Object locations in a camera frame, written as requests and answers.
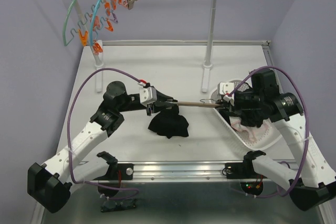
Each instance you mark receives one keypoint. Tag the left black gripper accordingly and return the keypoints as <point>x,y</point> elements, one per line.
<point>158,104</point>

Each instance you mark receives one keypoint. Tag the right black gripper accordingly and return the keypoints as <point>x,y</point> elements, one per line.
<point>226,106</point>

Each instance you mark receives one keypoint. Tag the black shorts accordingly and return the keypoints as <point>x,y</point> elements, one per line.
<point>169,123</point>
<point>250,118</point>

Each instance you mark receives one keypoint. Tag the pink plastic bag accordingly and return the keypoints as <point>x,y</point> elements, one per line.
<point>254,133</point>

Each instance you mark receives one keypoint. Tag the blue clip hanger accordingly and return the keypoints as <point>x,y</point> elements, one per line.
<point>103,16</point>

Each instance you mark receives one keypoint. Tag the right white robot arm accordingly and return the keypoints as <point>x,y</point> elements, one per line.
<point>262,103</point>

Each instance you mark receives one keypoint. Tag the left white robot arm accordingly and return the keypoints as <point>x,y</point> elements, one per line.
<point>50,183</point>

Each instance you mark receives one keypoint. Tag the white perforated plastic basket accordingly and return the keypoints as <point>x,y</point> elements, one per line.
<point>269,139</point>

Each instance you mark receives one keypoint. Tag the white clothes rack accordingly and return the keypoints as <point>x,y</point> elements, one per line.
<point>207,65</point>

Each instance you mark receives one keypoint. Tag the black eyeglasses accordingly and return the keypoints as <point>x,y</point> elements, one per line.
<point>113,206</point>

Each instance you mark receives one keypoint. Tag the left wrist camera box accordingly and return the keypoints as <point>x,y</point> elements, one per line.
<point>147,93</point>

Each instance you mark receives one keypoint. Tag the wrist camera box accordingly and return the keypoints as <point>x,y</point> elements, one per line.
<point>147,93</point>
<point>225,90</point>

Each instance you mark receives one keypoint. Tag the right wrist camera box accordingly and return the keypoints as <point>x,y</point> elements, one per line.
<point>225,90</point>

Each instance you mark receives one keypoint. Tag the aluminium mounting rail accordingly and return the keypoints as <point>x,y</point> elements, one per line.
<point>146,172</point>

